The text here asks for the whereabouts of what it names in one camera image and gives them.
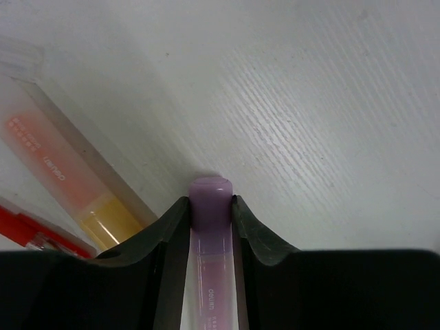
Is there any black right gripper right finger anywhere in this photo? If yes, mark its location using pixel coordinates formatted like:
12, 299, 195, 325
232, 196, 439, 329

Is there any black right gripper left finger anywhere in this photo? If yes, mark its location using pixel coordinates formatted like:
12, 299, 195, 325
1, 197, 190, 329

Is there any purple highlighter marker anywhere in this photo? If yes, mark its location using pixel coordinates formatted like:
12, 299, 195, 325
185, 176, 239, 329

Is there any orange yellow highlighter marker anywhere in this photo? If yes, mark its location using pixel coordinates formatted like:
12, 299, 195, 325
1, 36, 157, 250

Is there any red capped gel pen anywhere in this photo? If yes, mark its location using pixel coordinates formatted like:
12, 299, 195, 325
1, 206, 96, 259

